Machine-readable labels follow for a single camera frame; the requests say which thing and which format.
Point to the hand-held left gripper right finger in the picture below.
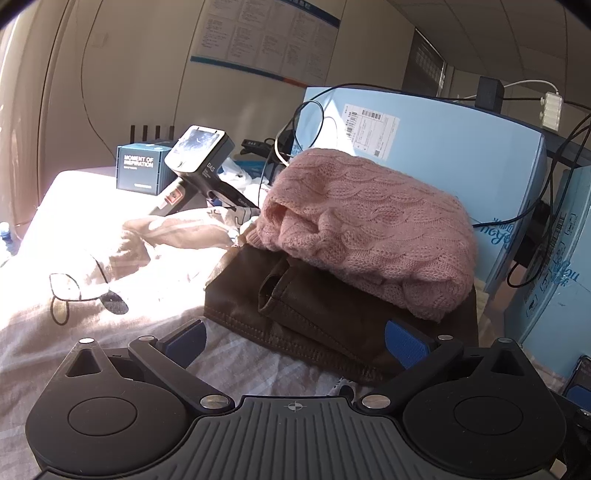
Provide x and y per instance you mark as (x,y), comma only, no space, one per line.
(406,345)

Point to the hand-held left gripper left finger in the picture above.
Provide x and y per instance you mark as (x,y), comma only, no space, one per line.
(182,342)

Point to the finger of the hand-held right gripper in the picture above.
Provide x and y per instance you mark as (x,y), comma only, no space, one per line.
(581,398)

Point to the pink knit sweater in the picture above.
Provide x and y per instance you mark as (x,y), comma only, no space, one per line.
(369,221)

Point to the black smartphone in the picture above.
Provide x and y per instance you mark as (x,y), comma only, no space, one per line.
(579,369)

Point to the cream ribbed cloth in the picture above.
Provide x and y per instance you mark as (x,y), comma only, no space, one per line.
(482,302)

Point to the brown folded garment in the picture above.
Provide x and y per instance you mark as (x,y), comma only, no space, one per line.
(286,318)

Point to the beige cloth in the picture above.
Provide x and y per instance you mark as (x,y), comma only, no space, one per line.
(184,230)

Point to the hanging black adapter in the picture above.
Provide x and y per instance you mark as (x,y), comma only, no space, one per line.
(531,235)

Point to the white plastic bag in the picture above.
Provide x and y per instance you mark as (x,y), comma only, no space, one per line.
(240,177)

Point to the small dark blue box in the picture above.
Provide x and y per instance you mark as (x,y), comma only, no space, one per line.
(138,168)

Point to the black handheld device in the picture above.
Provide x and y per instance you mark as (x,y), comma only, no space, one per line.
(201,154)

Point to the blue cardboard box white label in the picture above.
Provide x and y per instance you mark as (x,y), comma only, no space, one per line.
(461,152)

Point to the clear water bottle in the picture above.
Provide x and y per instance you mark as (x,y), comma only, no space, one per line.
(4,235)

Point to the small black clip device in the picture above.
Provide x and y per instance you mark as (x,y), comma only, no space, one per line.
(254,145)

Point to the black router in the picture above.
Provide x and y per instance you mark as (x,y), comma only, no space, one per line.
(152,134)

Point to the black power adapter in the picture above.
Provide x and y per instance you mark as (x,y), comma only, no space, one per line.
(489,92)

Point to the white air conditioner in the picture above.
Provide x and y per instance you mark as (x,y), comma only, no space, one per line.
(21,129)

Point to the white power strip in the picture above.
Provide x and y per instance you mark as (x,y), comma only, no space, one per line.
(551,110)

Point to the dark wall board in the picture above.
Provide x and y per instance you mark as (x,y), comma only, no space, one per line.
(425,62)

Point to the wall poster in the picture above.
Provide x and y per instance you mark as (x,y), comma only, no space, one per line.
(263,32)

